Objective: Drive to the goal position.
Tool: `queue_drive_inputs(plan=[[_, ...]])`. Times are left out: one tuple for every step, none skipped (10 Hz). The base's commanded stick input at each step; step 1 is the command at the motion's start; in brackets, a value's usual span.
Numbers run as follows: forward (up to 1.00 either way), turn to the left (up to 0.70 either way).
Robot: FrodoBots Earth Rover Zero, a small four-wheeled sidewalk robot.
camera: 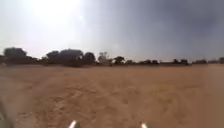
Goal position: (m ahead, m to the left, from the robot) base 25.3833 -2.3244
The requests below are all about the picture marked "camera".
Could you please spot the brown sandy dirt ground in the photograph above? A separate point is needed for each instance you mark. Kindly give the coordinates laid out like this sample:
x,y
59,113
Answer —
x,y
113,96

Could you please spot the row of trees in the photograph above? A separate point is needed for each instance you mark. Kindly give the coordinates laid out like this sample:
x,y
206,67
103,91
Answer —
x,y
70,56

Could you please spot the robot's own part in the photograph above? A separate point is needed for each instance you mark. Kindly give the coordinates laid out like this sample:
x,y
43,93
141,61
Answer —
x,y
143,125
72,124

